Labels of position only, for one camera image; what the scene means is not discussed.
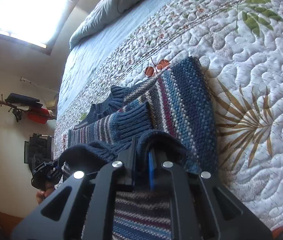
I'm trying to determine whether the striped blue knit sweater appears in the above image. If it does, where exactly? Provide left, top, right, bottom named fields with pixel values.
left=60, top=57, right=218, bottom=239

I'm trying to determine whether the floral quilted bedspread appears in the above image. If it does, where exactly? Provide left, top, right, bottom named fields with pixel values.
left=54, top=0, right=283, bottom=230

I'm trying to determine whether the red hanging bag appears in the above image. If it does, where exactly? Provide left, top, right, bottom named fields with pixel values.
left=25, top=108, right=49, bottom=124

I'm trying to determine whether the person's left hand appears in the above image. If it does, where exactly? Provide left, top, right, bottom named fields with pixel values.
left=35, top=181, right=55, bottom=204

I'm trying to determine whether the wooden framed window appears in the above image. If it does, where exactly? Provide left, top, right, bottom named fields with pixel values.
left=0, top=0, right=80, bottom=55

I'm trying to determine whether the light blue bed sheet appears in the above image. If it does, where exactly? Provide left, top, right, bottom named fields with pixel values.
left=57, top=0, right=170, bottom=119

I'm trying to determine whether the grey rumpled duvet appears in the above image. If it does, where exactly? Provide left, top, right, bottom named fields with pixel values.
left=69, top=0, right=182, bottom=52

